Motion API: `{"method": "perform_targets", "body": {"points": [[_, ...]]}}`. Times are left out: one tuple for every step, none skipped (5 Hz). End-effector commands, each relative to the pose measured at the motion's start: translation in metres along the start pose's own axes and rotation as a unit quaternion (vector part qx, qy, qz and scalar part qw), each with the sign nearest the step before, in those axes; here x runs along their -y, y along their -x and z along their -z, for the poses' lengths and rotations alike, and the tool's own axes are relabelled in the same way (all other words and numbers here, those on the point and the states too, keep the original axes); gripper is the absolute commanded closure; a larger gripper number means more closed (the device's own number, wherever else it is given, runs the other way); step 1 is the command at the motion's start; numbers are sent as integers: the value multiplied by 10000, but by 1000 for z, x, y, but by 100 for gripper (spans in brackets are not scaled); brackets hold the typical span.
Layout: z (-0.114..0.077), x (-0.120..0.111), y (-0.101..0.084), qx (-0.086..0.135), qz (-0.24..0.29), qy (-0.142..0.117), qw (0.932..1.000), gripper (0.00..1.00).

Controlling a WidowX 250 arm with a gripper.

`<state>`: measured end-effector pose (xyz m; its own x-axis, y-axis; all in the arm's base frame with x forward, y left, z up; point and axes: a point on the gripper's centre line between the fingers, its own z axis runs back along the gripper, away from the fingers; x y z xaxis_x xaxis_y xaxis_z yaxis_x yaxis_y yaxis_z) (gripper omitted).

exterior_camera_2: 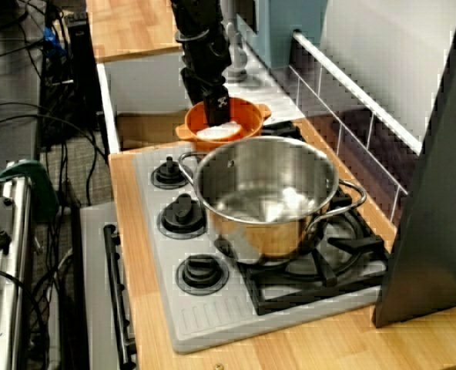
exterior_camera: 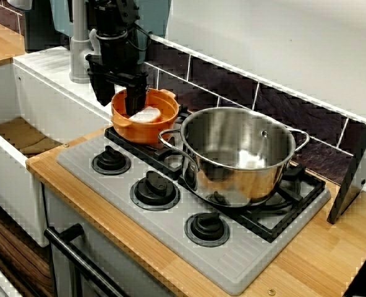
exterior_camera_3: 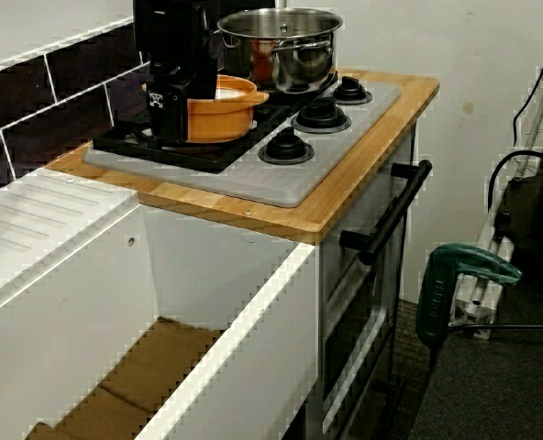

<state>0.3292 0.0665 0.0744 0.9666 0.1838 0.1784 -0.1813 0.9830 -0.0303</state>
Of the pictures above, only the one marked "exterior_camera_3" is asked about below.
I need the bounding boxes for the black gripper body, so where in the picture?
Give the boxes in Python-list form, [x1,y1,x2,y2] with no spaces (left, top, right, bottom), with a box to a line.
[132,17,220,89]

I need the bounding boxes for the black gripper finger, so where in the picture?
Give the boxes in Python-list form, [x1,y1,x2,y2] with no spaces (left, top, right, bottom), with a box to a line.
[142,81,191,141]
[188,84,218,102]

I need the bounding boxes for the orange plastic toy pot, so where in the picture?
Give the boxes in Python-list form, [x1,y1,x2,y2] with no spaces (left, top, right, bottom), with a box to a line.
[186,74,271,144]

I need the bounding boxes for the stainless steel pot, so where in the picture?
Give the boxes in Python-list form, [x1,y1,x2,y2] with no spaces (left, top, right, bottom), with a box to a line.
[214,7,345,95]

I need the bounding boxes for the black burner grate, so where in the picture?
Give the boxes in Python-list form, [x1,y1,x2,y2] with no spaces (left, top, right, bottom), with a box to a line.
[92,68,339,174]

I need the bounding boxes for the black stove knob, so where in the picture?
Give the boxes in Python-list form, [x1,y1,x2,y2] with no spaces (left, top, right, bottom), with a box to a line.
[292,96,352,136]
[258,126,318,166]
[331,75,373,107]

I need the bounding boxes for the grey stove top plate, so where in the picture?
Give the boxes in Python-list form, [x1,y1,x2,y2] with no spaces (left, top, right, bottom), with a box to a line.
[83,74,403,207]

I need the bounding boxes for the wooden kitchen countertop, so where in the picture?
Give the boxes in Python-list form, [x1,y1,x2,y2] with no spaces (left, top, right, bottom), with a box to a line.
[45,68,439,246]

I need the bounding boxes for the white toy sink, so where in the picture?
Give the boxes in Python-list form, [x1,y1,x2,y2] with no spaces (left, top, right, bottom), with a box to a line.
[0,167,321,440]

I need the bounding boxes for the white toy oven cabinet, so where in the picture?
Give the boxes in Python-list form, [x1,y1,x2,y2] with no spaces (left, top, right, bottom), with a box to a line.
[318,121,422,440]

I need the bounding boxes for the brown pad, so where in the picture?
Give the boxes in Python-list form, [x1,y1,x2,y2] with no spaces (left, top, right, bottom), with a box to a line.
[25,315,227,440]

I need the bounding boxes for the green clamp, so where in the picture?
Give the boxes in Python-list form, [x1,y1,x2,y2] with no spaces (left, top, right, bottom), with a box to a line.
[416,243,524,343]

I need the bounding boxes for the black equipment box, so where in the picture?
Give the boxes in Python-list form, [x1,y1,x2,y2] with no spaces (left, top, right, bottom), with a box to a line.
[494,114,543,283]

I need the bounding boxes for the black oven door handle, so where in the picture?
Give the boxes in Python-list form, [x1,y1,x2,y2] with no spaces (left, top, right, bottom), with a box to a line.
[338,159,434,267]

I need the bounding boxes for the black cable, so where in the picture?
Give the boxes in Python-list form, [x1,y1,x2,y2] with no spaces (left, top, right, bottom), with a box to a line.
[511,34,543,149]
[488,150,543,216]

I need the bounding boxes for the aluminium frame rail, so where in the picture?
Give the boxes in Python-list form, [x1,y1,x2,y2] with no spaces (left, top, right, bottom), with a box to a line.
[453,58,543,341]

